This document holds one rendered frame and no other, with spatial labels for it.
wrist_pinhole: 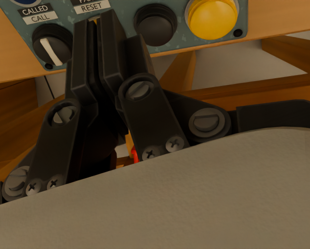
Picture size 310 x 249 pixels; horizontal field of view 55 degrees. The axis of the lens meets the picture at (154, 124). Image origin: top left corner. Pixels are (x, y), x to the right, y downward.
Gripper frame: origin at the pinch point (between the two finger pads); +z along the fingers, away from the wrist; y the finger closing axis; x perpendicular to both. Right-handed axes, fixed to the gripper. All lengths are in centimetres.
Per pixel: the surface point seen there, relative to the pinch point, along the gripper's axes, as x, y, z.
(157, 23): -3.0, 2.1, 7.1
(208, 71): -71, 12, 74
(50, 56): -3.3, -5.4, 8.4
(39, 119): -48, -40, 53
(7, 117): -56, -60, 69
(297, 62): -43, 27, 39
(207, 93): -19.4, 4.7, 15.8
